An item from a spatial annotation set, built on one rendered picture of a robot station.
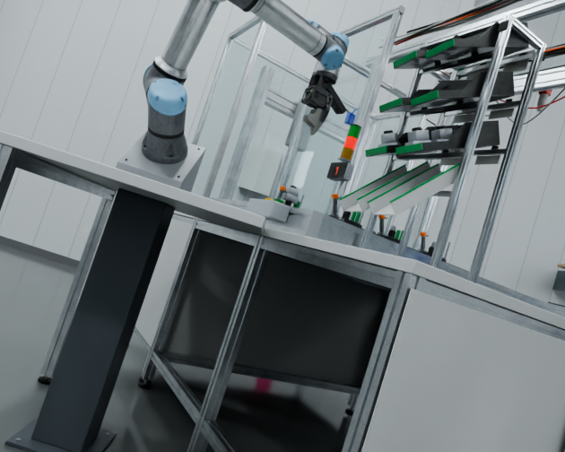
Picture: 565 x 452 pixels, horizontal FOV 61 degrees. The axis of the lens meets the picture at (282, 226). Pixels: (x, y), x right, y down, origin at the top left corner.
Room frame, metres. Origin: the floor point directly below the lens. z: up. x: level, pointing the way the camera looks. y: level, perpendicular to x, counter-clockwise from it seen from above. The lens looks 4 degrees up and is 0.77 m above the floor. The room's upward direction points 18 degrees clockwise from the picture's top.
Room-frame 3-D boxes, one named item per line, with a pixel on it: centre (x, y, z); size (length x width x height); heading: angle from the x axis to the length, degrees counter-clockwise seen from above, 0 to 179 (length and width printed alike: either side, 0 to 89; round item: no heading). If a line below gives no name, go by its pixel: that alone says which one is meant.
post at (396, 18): (2.03, -0.20, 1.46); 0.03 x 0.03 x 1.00; 29
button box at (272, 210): (1.76, 0.07, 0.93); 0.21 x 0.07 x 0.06; 29
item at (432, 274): (2.00, -0.55, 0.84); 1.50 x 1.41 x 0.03; 29
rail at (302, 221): (1.95, 0.11, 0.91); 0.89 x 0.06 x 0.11; 29
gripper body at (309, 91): (1.63, 0.02, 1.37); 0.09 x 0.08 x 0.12; 119
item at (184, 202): (1.60, 0.41, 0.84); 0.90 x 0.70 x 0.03; 1
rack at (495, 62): (1.53, -0.44, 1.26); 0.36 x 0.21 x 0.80; 29
